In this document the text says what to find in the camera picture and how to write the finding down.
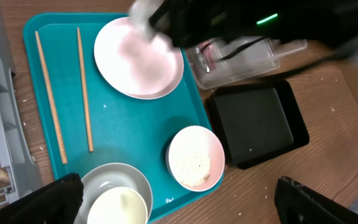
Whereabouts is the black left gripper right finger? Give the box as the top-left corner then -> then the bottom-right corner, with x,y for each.
274,176 -> 358,224

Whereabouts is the white cup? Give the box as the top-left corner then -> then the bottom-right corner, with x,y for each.
86,187 -> 149,224

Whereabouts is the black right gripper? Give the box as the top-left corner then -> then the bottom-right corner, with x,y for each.
149,0 -> 291,48

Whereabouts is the pink bowl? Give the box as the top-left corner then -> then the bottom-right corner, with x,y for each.
165,126 -> 225,192

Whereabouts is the clear plastic waste bin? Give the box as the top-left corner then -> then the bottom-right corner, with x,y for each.
186,37 -> 280,90

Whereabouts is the clear plastic bin lid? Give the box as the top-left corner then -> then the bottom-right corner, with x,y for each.
271,39 -> 308,57

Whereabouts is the grey dishwasher rack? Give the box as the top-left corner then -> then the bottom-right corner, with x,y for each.
0,5 -> 42,208

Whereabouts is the large white plate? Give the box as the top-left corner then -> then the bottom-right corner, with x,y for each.
94,17 -> 184,100

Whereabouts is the teal serving tray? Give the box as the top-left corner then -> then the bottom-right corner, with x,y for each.
23,12 -> 210,221

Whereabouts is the left wooden chopstick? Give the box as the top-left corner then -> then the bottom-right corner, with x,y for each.
35,31 -> 68,164

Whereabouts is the black plastic tray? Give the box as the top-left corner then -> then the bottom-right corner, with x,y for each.
206,80 -> 310,169

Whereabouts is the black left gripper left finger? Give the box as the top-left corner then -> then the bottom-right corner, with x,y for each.
0,173 -> 84,224

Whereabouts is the wooden chopstick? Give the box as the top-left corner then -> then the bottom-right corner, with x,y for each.
76,27 -> 94,152
35,31 -> 68,164

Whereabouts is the grey bowl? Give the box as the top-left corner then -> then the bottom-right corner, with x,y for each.
74,162 -> 153,223

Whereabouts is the white tissue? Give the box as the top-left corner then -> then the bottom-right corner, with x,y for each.
128,0 -> 163,42

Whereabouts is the right wooden chopstick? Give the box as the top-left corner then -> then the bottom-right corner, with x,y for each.
76,27 -> 94,152

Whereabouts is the red snack wrapper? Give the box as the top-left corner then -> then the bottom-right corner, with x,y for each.
200,42 -> 216,73

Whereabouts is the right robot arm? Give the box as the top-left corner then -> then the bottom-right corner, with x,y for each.
148,0 -> 358,48

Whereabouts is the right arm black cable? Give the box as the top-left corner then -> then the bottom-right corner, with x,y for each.
221,36 -> 354,80

